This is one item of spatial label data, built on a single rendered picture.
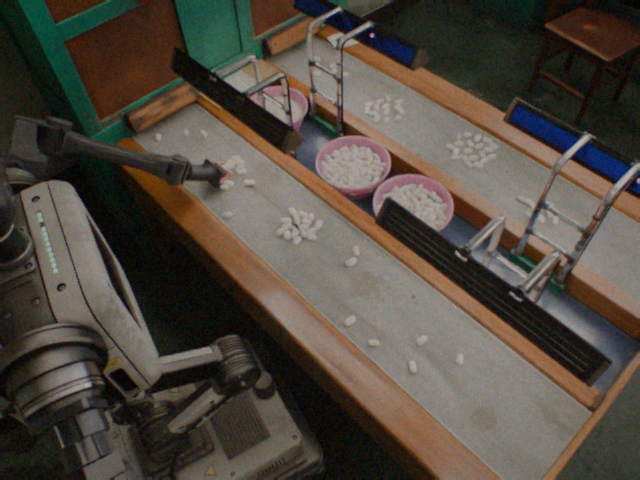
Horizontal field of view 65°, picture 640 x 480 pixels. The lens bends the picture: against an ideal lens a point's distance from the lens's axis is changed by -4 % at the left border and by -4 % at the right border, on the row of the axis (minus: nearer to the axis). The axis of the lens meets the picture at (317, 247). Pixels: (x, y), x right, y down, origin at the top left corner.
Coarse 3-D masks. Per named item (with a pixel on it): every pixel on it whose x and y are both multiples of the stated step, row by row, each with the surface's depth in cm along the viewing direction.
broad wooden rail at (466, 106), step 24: (360, 48) 227; (384, 72) 219; (408, 72) 215; (432, 96) 206; (456, 96) 205; (480, 120) 196; (528, 144) 187; (576, 168) 179; (600, 192) 172; (624, 192) 171
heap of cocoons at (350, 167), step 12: (336, 156) 191; (348, 156) 190; (360, 156) 190; (372, 156) 191; (324, 168) 188; (336, 168) 188; (348, 168) 188; (360, 168) 187; (372, 168) 186; (336, 180) 184; (348, 180) 183; (360, 180) 182; (372, 180) 185
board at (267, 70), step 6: (246, 66) 221; (252, 66) 221; (264, 66) 220; (270, 66) 220; (246, 72) 219; (252, 72) 218; (264, 72) 218; (270, 72) 218; (276, 72) 217; (252, 78) 216; (264, 78) 215; (204, 96) 210; (210, 102) 208
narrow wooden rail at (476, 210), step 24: (360, 120) 198; (384, 144) 190; (408, 168) 186; (432, 168) 182; (456, 192) 175; (480, 216) 171; (504, 240) 169; (528, 240) 161; (576, 264) 155; (576, 288) 156; (600, 288) 150; (600, 312) 154; (624, 312) 146
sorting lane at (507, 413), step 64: (192, 128) 204; (192, 192) 183; (256, 192) 182; (320, 256) 165; (384, 256) 163; (384, 320) 150; (448, 320) 149; (448, 384) 138; (512, 384) 137; (512, 448) 127
